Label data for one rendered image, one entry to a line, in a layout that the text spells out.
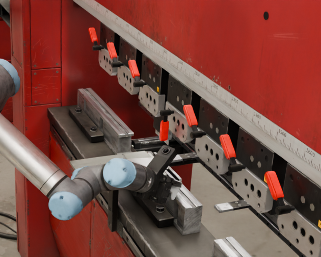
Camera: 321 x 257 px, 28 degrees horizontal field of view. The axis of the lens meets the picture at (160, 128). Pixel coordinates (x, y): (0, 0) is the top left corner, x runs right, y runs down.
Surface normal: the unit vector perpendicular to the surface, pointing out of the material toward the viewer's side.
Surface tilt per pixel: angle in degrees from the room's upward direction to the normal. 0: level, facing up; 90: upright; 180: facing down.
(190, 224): 90
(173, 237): 0
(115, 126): 0
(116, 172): 60
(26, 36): 90
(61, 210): 90
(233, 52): 90
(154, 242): 0
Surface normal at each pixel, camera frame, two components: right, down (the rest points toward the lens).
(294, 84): -0.91, 0.11
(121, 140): 0.41, 0.39
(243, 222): 0.07, -0.92
